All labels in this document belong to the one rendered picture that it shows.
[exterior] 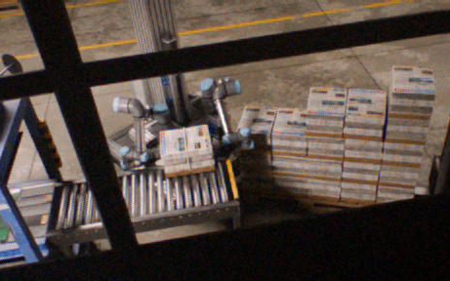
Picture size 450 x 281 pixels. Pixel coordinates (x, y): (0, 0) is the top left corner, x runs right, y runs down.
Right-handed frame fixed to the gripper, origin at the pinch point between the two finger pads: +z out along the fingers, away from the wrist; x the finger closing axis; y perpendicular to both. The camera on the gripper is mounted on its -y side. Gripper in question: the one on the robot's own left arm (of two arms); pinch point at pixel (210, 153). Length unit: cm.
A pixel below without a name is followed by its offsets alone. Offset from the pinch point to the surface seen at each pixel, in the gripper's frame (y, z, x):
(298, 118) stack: 5, -77, -21
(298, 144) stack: -5, -71, 1
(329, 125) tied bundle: 17, -94, 10
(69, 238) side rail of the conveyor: -4, 105, 62
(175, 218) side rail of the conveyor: -1, 32, 62
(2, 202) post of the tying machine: 57, 124, 82
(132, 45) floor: -78, 82, -369
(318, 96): 28, -92, -14
